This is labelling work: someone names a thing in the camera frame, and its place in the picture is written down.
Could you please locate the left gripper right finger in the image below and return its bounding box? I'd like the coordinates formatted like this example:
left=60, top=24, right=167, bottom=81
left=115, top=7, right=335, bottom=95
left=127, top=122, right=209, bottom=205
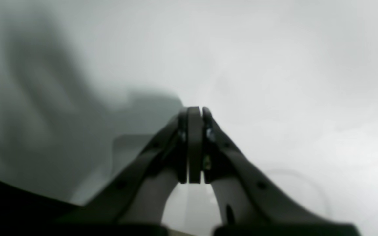
left=203, top=107, right=360, bottom=236

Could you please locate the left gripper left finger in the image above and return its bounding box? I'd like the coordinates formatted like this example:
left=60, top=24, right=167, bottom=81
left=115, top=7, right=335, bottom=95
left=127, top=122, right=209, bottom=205
left=55, top=107, right=202, bottom=236

